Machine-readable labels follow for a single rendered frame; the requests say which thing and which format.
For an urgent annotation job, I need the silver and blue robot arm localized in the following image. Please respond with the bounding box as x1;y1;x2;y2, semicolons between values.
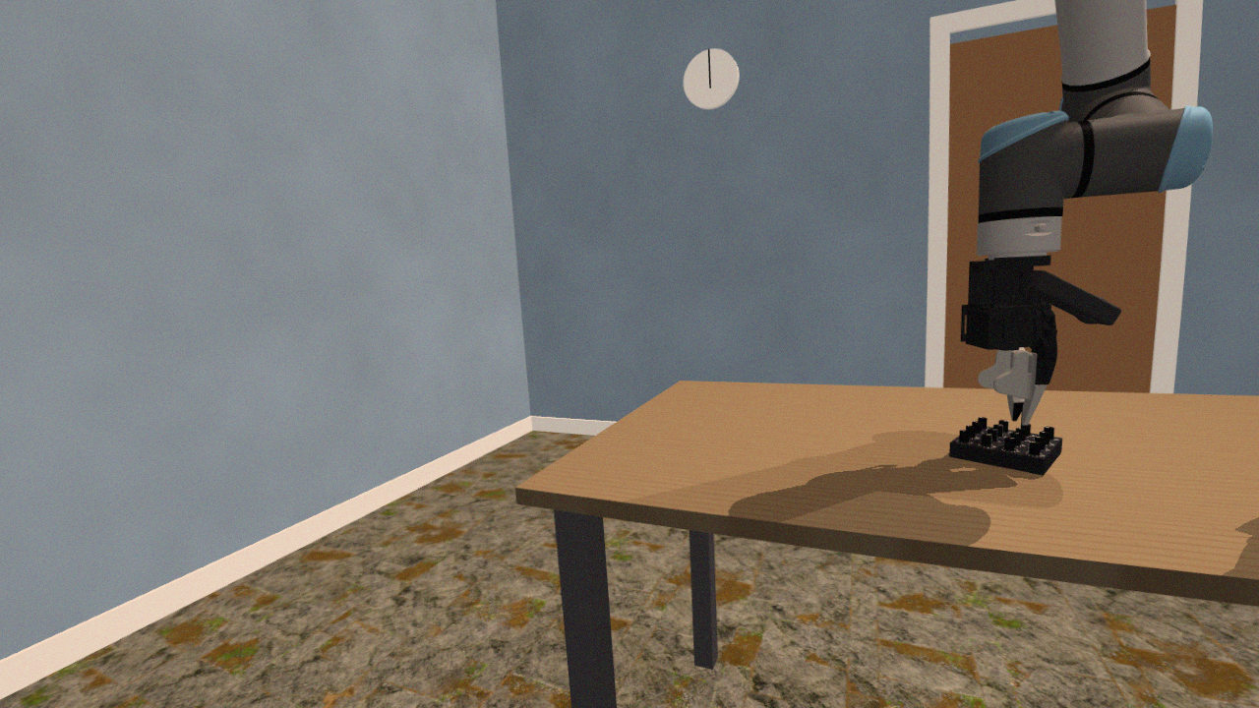
977;0;1212;325

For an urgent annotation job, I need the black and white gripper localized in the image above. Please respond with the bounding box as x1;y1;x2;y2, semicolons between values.
961;256;1058;426

